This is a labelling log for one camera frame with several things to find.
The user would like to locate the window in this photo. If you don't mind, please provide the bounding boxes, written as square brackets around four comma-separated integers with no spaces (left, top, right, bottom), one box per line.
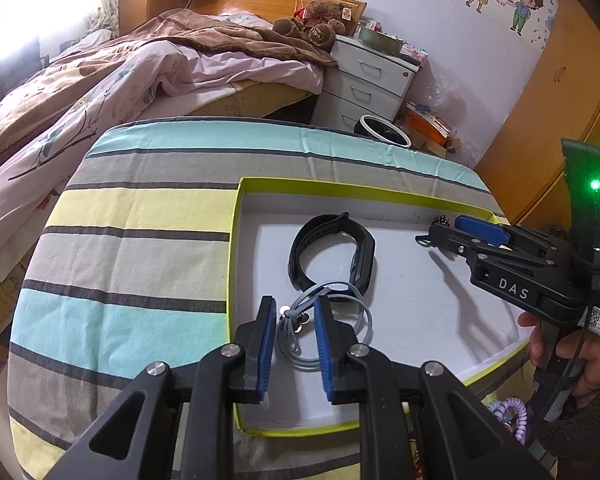
[0,0,96,66]

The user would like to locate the person's right forearm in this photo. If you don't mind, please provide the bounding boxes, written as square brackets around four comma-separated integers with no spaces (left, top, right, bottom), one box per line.
[535,385,600,480]

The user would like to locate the bed with pink duvet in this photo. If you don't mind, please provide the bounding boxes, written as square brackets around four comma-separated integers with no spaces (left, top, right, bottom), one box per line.
[0,35,326,328]

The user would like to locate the wide wooden wardrobe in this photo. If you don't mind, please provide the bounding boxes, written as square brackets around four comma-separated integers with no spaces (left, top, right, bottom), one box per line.
[475,0,600,226]

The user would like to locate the grey hair ties with charms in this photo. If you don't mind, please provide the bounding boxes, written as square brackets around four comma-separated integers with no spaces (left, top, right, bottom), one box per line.
[276,282,371,371]

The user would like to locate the white nightstand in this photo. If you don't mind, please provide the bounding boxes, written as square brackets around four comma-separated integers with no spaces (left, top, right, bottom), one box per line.
[312,36,428,133]

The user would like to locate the brown teddy bear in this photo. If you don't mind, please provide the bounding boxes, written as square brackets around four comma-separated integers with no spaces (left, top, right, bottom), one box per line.
[272,0,353,52]

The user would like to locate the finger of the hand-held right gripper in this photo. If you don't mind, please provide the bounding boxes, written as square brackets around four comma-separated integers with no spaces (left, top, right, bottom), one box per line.
[452,214,563,261]
[414,221,487,273]

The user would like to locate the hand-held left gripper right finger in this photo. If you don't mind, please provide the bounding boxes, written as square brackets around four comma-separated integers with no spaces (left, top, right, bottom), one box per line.
[314,295,551,480]

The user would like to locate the wooden bed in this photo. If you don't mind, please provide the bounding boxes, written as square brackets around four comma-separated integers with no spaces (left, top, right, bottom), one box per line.
[180,0,368,122]

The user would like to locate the green cardboard tray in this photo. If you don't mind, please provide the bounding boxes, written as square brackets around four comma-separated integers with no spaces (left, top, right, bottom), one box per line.
[227,176,531,433]

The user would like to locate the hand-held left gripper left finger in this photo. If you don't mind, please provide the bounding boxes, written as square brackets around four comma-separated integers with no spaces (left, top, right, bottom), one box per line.
[45,296,281,480]

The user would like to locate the cardboard box with books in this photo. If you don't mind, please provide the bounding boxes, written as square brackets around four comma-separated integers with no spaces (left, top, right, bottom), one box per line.
[397,102,465,156]

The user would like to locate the black smart band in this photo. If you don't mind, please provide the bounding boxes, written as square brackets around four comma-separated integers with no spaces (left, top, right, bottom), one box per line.
[286,213,377,302]

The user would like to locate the green basin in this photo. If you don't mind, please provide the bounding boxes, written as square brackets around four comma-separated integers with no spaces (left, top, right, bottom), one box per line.
[357,25,406,56]

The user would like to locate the white trash bin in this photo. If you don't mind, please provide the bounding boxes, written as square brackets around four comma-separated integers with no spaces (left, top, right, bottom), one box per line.
[355,114,412,150]

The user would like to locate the striped cloth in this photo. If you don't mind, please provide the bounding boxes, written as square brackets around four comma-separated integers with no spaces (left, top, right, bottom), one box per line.
[7,119,531,480]

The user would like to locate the patterned curtain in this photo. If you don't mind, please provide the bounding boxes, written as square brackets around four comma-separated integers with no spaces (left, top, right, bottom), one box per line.
[87,0,127,37]

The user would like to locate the person's right hand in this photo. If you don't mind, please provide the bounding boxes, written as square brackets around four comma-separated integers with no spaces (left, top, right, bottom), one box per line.
[517,310,600,401]

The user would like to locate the brown plush blanket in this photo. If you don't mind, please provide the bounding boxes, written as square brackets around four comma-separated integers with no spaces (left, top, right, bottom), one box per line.
[0,10,338,176]

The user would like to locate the purple spiral hair tie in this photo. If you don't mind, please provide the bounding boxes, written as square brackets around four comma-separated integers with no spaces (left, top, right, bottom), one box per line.
[490,396,531,443]

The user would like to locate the clear plastic bag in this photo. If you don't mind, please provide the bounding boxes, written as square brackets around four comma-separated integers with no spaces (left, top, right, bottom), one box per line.
[424,79,470,112]

